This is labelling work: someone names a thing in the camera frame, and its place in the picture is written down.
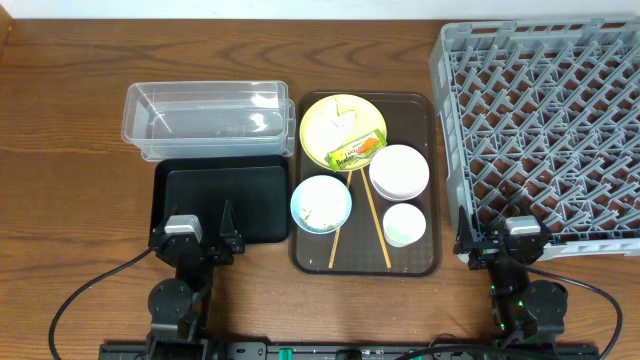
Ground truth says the cream white cup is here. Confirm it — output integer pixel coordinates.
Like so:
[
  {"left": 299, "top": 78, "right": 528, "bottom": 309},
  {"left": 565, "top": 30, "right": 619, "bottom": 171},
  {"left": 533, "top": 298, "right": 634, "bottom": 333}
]
[{"left": 382, "top": 203, "right": 427, "bottom": 248}]

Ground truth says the pink bowl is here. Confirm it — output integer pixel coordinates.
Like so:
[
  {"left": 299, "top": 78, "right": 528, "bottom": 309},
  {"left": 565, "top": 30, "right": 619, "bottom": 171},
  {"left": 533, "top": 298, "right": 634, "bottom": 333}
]
[{"left": 369, "top": 144, "right": 430, "bottom": 201}]

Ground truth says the light blue bowl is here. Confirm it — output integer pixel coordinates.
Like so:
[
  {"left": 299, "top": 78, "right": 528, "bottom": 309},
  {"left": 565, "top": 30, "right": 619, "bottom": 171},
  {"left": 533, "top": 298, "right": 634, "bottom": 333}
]
[{"left": 290, "top": 175, "right": 352, "bottom": 235}]

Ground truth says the wooden chopstick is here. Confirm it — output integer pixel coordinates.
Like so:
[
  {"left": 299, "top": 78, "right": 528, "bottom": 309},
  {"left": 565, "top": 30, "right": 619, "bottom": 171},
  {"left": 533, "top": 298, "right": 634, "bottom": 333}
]
[
  {"left": 359, "top": 168, "right": 392, "bottom": 269},
  {"left": 328, "top": 171, "right": 353, "bottom": 269}
]

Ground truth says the green snack wrapper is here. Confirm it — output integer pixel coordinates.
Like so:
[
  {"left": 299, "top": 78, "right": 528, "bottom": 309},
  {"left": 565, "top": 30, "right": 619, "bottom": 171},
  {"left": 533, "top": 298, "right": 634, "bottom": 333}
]
[{"left": 325, "top": 129, "right": 387, "bottom": 172}]

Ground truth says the yellow plate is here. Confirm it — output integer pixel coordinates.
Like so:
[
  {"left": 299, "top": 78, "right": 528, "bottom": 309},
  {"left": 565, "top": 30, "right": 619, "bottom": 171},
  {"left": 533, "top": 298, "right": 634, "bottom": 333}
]
[{"left": 299, "top": 94, "right": 387, "bottom": 171}]

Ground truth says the rice food waste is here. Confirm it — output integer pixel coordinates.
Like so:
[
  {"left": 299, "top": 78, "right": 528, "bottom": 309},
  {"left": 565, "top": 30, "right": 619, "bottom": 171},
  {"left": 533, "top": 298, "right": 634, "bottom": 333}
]
[{"left": 299, "top": 190, "right": 347, "bottom": 232}]

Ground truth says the white tissue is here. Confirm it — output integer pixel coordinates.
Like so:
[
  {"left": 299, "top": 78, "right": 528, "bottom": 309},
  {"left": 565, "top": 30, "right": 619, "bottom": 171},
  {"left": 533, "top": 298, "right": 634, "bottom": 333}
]
[{"left": 320, "top": 99, "right": 357, "bottom": 136}]

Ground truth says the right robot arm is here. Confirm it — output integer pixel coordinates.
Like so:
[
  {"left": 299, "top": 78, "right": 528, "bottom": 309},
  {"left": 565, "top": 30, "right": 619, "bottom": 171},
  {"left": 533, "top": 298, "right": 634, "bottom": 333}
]
[{"left": 454, "top": 206, "right": 568, "bottom": 348}]

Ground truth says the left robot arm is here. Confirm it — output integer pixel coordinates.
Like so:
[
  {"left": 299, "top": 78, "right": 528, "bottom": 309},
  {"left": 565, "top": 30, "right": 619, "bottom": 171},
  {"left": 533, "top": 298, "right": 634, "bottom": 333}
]
[{"left": 144, "top": 201, "right": 245, "bottom": 360}]

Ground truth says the black waste tray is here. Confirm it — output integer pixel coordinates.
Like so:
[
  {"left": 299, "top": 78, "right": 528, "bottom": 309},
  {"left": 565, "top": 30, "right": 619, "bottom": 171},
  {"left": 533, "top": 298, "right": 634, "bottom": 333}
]
[{"left": 150, "top": 155, "right": 291, "bottom": 244}]

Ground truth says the grey dishwasher rack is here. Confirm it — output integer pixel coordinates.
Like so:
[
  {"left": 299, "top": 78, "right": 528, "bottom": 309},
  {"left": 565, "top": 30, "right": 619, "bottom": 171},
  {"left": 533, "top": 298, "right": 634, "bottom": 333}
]
[{"left": 429, "top": 18, "right": 639, "bottom": 260}]

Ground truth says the brown serving tray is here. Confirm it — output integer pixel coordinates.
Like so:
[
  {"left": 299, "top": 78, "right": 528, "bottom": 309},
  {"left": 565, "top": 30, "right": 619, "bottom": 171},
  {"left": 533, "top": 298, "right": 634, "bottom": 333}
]
[{"left": 289, "top": 92, "right": 442, "bottom": 277}]

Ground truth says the clear plastic bin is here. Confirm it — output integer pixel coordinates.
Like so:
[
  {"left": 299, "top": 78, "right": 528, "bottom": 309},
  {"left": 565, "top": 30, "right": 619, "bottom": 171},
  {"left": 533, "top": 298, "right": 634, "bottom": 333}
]
[{"left": 121, "top": 80, "right": 296, "bottom": 162}]

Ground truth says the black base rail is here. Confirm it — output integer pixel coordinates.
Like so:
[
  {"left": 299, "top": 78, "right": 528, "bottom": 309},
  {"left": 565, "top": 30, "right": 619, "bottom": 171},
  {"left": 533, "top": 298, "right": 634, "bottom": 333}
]
[{"left": 98, "top": 342, "right": 599, "bottom": 360}]

